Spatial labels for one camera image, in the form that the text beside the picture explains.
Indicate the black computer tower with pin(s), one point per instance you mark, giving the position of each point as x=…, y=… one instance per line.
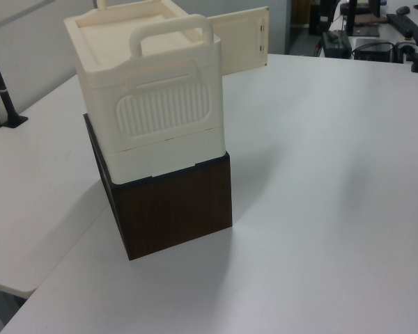
x=317, y=19

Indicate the dark brown wooden box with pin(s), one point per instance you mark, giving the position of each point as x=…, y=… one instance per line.
x=174, y=212

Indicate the black computer mouse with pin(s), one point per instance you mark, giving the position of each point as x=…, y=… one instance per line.
x=403, y=10

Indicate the black camera pole with clamp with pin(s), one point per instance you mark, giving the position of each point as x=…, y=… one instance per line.
x=7, y=101

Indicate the black monitor stand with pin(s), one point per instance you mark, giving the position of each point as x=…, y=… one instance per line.
x=350, y=17

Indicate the black keyboard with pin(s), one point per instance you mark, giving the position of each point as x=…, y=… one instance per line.
x=405, y=22

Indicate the cream plastic storage cabinet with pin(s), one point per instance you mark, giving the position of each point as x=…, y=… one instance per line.
x=149, y=115

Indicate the black electronics box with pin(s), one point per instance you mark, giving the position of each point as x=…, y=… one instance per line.
x=372, y=50

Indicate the cream plastic cabinet door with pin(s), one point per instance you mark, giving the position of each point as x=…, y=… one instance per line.
x=242, y=41

